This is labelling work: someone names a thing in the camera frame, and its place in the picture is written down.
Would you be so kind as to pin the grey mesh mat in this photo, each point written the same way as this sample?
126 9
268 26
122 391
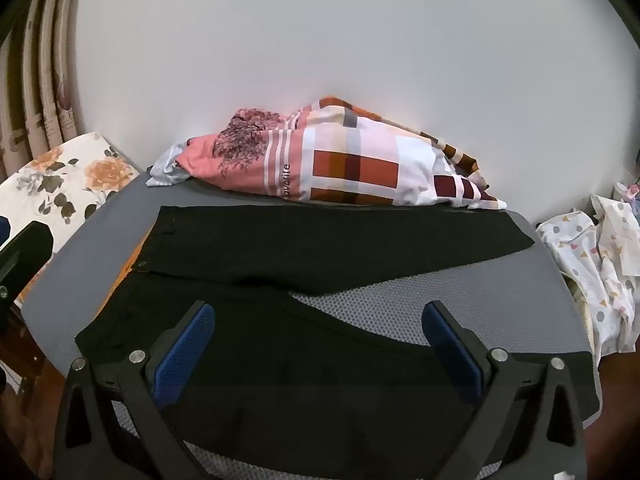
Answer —
500 300

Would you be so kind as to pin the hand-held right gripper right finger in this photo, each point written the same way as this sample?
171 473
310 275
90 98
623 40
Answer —
452 355

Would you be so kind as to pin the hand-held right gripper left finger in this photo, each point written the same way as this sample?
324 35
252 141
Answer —
185 355

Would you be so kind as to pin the black pants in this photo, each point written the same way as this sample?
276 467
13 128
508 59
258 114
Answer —
300 250

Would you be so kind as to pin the white dotted cloth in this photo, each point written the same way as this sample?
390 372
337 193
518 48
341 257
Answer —
590 280

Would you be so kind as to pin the floral pillow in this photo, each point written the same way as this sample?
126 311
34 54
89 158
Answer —
65 180

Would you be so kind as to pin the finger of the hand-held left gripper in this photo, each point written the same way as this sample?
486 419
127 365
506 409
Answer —
27 255
4 232

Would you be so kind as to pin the beige curtain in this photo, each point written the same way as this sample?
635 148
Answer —
40 85

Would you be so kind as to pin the pink checked blanket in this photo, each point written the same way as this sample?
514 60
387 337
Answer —
350 160

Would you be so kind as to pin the light blue cloth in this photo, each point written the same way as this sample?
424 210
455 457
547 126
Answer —
165 170

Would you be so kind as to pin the pale printed cloth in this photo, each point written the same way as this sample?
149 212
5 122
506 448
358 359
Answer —
620 240

